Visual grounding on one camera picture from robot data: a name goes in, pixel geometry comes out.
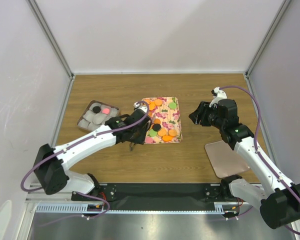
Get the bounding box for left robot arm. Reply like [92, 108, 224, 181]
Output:
[33, 101, 152, 200]

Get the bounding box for metal tongs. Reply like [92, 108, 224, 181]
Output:
[129, 142, 137, 152]

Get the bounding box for tan round sandwich cookie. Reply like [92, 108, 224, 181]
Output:
[168, 129, 178, 137]
[157, 128, 167, 137]
[153, 99, 163, 107]

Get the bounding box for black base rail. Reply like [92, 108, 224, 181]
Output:
[72, 182, 253, 211]

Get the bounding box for floral serving tray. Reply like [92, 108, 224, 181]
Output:
[143, 96, 183, 145]

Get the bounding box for brown chip cookie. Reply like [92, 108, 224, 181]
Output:
[153, 119, 161, 125]

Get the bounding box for grey slotted cable duct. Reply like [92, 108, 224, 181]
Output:
[36, 202, 246, 216]

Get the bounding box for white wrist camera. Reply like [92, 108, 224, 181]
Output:
[209, 87, 228, 108]
[133, 101, 149, 113]

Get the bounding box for orange leaf cookie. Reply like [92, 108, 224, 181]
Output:
[143, 99, 151, 105]
[149, 102, 156, 111]
[162, 135, 173, 142]

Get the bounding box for pink tin lid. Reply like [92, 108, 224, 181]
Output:
[204, 140, 250, 179]

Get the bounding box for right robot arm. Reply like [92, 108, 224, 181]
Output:
[189, 99, 300, 229]

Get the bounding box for black sandwich cookie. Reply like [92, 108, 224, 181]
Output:
[152, 124, 162, 132]
[92, 106, 101, 114]

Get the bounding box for gold cookie tin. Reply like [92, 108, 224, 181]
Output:
[76, 100, 120, 132]

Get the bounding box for pink round cookie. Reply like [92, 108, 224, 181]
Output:
[144, 137, 154, 144]

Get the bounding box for green round cookie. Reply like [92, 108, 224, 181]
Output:
[149, 129, 157, 137]
[168, 102, 178, 110]

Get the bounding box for pink oval cookie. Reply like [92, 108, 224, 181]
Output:
[102, 108, 111, 115]

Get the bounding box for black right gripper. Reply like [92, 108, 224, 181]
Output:
[188, 101, 225, 130]

